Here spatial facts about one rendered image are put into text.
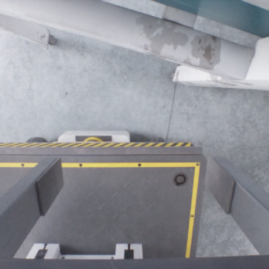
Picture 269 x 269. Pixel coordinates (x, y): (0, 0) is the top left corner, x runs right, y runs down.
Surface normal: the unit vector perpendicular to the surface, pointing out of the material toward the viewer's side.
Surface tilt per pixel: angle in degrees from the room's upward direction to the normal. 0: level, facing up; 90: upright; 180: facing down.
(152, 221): 0
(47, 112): 0
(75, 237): 0
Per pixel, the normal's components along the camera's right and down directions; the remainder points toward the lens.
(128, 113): 0.02, 0.26
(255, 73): -0.97, -0.25
